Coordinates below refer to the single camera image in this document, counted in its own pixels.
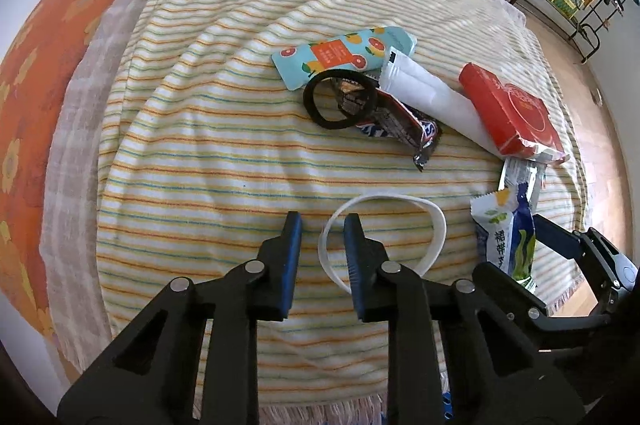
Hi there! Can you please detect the beige fringed blanket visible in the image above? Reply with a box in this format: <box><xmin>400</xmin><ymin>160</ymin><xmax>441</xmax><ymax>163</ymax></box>
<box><xmin>40</xmin><ymin>0</ymin><xmax>591</xmax><ymax>425</ymax></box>

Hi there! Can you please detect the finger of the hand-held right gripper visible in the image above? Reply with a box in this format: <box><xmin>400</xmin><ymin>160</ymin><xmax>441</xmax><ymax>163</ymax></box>
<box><xmin>472</xmin><ymin>261</ymin><xmax>608</xmax><ymax>348</ymax></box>
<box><xmin>534</xmin><ymin>214</ymin><xmax>593</xmax><ymax>267</ymax></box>

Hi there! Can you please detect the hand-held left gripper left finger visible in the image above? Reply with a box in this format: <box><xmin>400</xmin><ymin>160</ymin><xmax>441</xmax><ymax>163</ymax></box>
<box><xmin>57</xmin><ymin>211</ymin><xmax>303</xmax><ymax>425</ymax></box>

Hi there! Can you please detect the teal grapefruit print snack packet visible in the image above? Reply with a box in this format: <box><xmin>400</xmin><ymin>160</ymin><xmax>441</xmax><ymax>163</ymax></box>
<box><xmin>271</xmin><ymin>26</ymin><xmax>417</xmax><ymax>92</ymax></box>

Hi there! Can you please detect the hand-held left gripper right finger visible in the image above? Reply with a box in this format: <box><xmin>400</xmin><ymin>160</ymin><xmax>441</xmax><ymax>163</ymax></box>
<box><xmin>343</xmin><ymin>213</ymin><xmax>586</xmax><ymax>425</ymax></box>

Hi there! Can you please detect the striped yellow towel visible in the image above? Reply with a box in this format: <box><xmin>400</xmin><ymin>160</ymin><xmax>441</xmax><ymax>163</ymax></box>
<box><xmin>95</xmin><ymin>0</ymin><xmax>588</xmax><ymax>411</ymax></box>

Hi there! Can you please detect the black drying rack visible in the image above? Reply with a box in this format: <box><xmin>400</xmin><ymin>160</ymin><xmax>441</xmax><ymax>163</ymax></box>
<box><xmin>569</xmin><ymin>0</ymin><xmax>640</xmax><ymax>65</ymax></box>

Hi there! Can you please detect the white paper packet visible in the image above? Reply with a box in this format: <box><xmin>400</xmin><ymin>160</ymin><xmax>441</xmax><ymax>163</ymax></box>
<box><xmin>377</xmin><ymin>46</ymin><xmax>501</xmax><ymax>154</ymax></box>

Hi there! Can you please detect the white plastic ring band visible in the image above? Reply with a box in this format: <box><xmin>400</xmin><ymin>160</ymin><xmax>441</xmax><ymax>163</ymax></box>
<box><xmin>318</xmin><ymin>194</ymin><xmax>447</xmax><ymax>294</ymax></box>

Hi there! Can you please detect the brown chocolate bar wrapper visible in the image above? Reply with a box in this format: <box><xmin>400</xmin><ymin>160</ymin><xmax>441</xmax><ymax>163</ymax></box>
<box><xmin>332</xmin><ymin>78</ymin><xmax>443</xmax><ymax>172</ymax></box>

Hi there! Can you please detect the red packet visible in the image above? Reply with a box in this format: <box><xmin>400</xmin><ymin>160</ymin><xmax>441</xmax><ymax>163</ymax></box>
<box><xmin>458</xmin><ymin>62</ymin><xmax>571</xmax><ymax>165</ymax></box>

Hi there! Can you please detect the orange floral bed sheet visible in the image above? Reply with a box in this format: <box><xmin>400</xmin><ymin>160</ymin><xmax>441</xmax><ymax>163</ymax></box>
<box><xmin>0</xmin><ymin>0</ymin><xmax>426</xmax><ymax>342</ymax></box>

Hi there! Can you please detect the white and blue snack packet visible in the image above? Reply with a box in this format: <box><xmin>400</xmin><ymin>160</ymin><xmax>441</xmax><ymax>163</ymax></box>
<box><xmin>470</xmin><ymin>188</ymin><xmax>539</xmax><ymax>292</ymax></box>

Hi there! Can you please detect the black hair tie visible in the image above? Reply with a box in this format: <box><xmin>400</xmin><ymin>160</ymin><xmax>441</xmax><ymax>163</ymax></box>
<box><xmin>302</xmin><ymin>70</ymin><xmax>379</xmax><ymax>131</ymax></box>

